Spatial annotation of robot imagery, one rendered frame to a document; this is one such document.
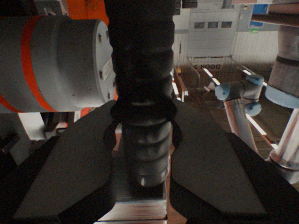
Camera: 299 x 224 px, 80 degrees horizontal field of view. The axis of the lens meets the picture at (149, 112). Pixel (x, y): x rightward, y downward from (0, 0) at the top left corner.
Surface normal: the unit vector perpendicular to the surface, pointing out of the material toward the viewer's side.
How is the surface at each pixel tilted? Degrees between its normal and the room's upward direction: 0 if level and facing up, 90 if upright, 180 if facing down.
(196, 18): 90
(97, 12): 90
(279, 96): 87
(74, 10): 90
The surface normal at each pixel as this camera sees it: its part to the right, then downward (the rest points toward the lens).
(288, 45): -0.89, 0.44
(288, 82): -0.70, 0.37
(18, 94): 0.02, 0.66
